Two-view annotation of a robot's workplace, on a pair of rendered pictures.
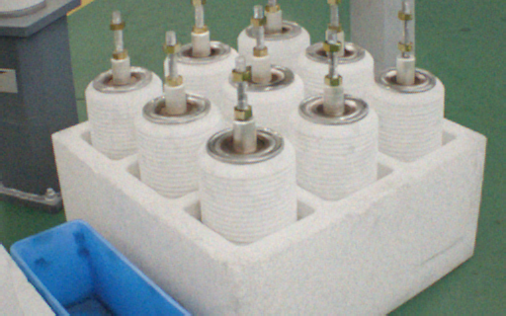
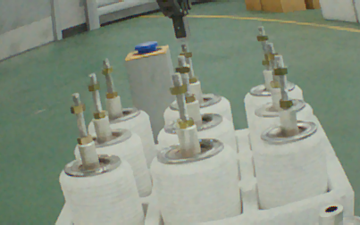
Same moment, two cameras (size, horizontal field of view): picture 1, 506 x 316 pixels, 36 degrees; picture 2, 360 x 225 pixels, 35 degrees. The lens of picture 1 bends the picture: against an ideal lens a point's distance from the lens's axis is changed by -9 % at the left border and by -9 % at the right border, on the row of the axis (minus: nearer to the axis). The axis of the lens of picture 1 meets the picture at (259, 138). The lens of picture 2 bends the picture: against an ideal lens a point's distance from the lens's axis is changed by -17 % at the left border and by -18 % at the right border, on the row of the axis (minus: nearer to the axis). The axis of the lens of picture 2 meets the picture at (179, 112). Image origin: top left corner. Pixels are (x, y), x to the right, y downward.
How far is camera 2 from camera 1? 0.71 m
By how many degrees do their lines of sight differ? 46
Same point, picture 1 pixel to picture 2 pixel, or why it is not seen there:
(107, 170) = not seen: outside the picture
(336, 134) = (306, 113)
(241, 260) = (347, 190)
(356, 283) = not seen: hidden behind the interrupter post
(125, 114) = (126, 187)
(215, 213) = (303, 185)
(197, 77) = (129, 152)
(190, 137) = (231, 159)
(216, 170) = (304, 145)
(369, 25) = (155, 97)
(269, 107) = (228, 135)
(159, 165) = (216, 195)
